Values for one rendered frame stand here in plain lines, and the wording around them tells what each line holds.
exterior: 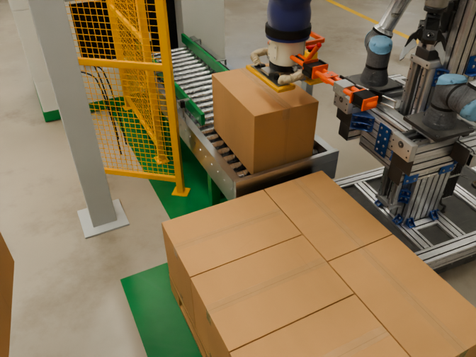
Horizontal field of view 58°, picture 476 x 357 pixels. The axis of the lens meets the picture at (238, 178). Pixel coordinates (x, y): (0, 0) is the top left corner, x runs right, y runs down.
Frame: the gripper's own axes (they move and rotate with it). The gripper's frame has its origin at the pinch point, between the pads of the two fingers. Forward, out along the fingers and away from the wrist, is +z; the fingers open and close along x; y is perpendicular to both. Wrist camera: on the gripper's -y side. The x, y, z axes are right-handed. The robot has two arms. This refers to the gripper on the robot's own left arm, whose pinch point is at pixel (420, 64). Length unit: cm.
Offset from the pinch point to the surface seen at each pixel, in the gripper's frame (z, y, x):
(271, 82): 29, 29, 63
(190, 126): 82, 59, 125
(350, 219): 87, 6, 13
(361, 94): 15.5, 0.7, 18.8
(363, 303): 87, -44, 2
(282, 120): 54, 36, 58
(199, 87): 87, 125, 146
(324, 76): 17.1, 17.0, 36.4
